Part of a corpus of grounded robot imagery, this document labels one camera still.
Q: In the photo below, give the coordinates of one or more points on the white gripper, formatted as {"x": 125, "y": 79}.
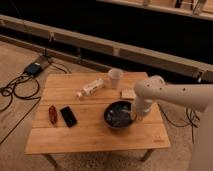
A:
{"x": 141, "y": 108}

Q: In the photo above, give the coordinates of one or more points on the black ceramic bowl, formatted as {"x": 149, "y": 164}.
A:
{"x": 119, "y": 115}

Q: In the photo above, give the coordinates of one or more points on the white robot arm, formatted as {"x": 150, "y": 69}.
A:
{"x": 195, "y": 96}

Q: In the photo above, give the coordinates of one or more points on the small beige sponge block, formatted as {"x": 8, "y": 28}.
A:
{"x": 128, "y": 94}

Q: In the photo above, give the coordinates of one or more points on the white plastic bottle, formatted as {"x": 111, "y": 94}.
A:
{"x": 91, "y": 87}

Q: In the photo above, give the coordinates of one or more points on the wooden folding table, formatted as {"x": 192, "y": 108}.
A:
{"x": 91, "y": 133}

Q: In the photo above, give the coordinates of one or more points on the black smartphone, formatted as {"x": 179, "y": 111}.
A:
{"x": 68, "y": 116}

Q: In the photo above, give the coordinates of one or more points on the red snack packet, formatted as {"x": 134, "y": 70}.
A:
{"x": 53, "y": 114}

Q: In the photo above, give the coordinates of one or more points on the black power adapter box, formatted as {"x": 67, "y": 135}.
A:
{"x": 33, "y": 69}

